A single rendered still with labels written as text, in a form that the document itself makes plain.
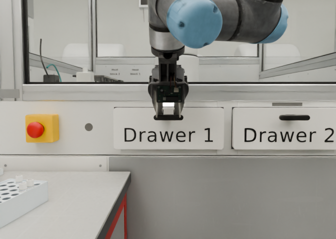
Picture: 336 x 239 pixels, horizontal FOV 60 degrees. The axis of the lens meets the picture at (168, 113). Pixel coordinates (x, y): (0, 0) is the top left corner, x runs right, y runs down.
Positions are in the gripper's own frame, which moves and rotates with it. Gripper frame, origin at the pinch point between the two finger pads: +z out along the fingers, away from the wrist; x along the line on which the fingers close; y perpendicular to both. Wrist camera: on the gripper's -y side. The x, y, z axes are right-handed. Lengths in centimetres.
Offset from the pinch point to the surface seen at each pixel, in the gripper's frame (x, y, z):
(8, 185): -29.2, 25.2, -3.2
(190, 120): 5.8, 0.1, 2.2
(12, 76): -41.8, -8.0, -6.3
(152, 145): -4.3, 3.9, 7.6
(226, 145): 15.6, 2.7, 9.0
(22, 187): -24.9, 27.6, -5.7
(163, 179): -1.5, 8.1, 16.7
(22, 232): -21.2, 36.1, -6.5
